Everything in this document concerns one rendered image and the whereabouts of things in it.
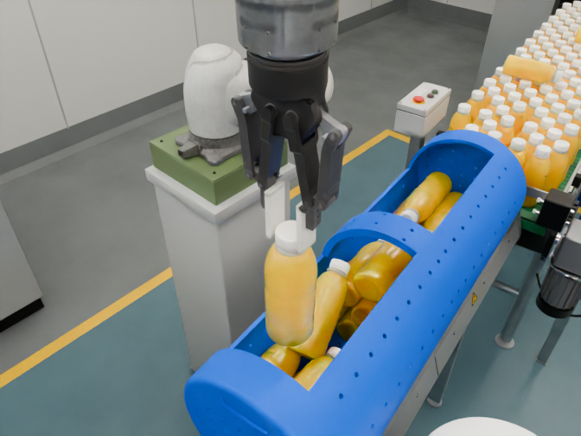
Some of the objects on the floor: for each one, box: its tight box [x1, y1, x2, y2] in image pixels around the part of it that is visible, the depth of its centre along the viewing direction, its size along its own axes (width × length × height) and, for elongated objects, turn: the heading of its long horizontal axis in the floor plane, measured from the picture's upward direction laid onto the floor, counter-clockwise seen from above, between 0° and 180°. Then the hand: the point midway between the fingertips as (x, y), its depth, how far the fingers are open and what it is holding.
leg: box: [427, 328, 467, 407], centre depth 183 cm, size 6×6×63 cm
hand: (290, 218), depth 59 cm, fingers closed on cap, 4 cm apart
